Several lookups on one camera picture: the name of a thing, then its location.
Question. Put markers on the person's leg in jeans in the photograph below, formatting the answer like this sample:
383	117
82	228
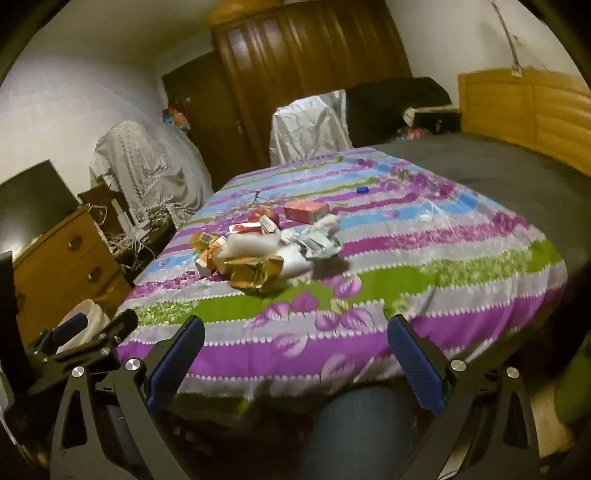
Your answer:
360	434

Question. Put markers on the small dark wooden table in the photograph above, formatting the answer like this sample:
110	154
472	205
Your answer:
94	196

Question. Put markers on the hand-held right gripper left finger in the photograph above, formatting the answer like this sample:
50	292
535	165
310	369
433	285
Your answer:
178	364

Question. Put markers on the white router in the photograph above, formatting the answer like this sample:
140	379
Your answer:
127	221

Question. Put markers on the grey bed sheet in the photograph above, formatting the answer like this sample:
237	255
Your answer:
508	184

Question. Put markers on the red box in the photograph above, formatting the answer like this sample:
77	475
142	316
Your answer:
302	212

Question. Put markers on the blue bottle cap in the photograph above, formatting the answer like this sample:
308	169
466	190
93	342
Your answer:
363	189

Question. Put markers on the black television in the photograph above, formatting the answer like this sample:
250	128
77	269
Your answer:
32	203

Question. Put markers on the dark wooden door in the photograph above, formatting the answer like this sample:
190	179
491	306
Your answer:
207	106

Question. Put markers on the brown wooden wardrobe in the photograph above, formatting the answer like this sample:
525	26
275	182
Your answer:
300	55

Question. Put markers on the red apple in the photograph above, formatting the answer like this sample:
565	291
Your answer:
265	216

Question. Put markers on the dark bedside table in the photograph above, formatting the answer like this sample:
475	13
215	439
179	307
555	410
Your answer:
434	121

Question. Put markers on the white plastic bucket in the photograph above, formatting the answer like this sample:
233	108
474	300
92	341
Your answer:
94	318

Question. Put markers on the green cloth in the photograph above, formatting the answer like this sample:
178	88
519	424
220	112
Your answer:
572	392

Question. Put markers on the small white carton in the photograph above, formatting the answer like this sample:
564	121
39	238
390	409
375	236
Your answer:
268	225

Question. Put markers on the crumpled silver wrapper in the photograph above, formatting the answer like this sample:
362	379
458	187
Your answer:
314	242

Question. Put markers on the black cloth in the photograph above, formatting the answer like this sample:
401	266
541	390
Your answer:
383	110

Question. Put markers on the wooden chest of drawers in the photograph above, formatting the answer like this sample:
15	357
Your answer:
60	267

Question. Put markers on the wooden headboard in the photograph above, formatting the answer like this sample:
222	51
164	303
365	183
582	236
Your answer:
508	106

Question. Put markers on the tan wooden cube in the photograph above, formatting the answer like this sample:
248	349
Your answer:
251	272

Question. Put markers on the striped floral bedspread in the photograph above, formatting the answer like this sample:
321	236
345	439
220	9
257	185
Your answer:
369	286

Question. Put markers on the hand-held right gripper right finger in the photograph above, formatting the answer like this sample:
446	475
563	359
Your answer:
415	364

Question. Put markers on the silver crinkled cover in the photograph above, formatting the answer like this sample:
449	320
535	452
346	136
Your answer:
304	129

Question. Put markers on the colourful hanging bag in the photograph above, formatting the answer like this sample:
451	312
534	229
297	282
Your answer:
175	116

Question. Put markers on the red white packet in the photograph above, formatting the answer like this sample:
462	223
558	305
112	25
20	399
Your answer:
244	227

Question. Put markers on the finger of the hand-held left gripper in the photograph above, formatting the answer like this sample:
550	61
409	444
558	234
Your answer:
69	325
120	325

